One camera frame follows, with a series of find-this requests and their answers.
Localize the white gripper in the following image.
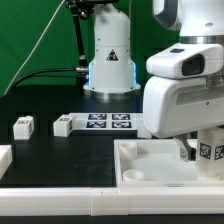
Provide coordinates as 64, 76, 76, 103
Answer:
143, 76, 224, 162

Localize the white square tabletop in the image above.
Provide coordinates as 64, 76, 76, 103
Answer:
114, 139, 224, 187

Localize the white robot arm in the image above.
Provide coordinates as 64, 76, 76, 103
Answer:
84, 0, 224, 161

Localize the white left fence piece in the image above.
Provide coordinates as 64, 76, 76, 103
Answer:
0, 145, 13, 179

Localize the white front fence wall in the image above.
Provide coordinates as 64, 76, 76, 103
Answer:
0, 187, 224, 216

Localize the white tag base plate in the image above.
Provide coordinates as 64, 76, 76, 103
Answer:
74, 113, 142, 130

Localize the black cable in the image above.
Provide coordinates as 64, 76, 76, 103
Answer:
12, 68, 88, 88

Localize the white cable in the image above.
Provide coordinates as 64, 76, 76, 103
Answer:
2, 0, 67, 98

